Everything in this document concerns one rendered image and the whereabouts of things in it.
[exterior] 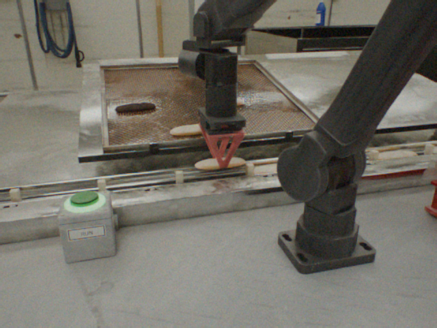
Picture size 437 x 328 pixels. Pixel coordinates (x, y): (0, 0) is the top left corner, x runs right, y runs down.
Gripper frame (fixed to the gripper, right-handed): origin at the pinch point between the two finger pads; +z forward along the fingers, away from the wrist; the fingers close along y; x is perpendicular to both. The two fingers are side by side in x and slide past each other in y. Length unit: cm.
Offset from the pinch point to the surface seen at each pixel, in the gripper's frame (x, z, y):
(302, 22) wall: -202, -4, 369
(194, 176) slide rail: 4.8, 3.5, 1.2
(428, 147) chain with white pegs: -47.3, 1.7, -0.8
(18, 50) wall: 102, 20, 370
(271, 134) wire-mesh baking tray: -14.2, -0.9, 9.1
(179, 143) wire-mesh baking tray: 6.3, -0.8, 9.1
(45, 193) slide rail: 31.7, 3.7, 1.3
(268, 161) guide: -11.0, 2.6, 2.7
